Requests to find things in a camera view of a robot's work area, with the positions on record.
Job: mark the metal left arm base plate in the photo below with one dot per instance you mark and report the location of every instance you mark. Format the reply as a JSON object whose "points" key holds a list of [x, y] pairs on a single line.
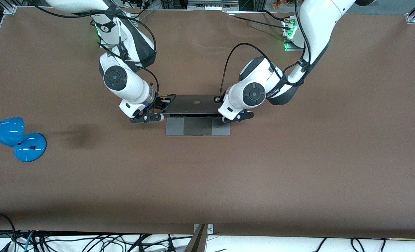
{"points": [[288, 48]]}

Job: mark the blue desk lamp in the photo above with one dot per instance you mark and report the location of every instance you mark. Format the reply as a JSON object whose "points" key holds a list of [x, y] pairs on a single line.
{"points": [[30, 147]]}

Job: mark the brown table cover sheet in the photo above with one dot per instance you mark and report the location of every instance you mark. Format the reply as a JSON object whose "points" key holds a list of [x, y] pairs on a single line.
{"points": [[298, 175]]}

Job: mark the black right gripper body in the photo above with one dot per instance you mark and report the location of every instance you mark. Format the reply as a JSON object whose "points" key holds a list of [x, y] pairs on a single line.
{"points": [[161, 102]]}

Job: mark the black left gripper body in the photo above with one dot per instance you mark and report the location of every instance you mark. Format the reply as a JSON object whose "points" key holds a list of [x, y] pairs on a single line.
{"points": [[217, 100]]}

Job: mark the grey laptop with black keyboard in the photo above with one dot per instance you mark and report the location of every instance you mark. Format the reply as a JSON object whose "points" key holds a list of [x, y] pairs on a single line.
{"points": [[197, 127]]}

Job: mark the grey metal box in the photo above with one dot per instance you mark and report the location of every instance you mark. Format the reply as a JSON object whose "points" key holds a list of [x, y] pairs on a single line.
{"points": [[212, 5]]}

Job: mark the metal table corner bracket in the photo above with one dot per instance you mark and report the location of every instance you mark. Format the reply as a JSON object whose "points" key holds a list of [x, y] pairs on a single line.
{"points": [[10, 9], [412, 18]]}

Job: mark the orange background object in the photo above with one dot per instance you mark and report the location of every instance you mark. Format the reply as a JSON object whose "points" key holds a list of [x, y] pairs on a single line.
{"points": [[276, 4]]}

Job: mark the grey camera stand post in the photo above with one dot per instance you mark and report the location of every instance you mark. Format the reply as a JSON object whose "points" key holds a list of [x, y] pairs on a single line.
{"points": [[197, 243]]}

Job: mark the small metal table bracket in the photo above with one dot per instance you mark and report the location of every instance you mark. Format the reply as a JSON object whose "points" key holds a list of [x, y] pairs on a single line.
{"points": [[210, 229]]}

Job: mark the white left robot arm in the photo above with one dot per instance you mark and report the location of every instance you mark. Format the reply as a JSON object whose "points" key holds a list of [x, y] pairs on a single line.
{"points": [[253, 92]]}

